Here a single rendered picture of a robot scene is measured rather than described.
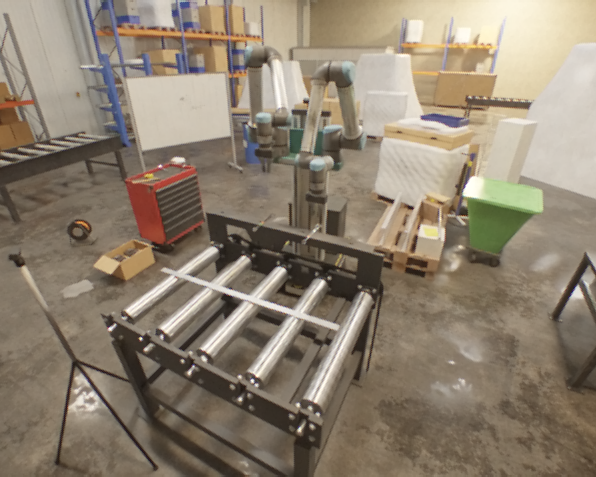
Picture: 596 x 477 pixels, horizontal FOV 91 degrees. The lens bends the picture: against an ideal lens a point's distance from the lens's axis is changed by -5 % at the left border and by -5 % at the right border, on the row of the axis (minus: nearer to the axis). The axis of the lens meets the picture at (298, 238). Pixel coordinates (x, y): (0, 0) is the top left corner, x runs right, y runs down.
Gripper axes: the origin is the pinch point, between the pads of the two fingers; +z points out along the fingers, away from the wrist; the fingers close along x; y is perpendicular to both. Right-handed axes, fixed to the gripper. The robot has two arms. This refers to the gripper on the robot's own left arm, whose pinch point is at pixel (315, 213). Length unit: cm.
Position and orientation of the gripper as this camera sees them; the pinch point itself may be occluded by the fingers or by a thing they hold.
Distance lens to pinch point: 199.5
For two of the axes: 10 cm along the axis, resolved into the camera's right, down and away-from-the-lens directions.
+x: 8.9, 2.3, -3.9
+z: 0.0, 8.6, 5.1
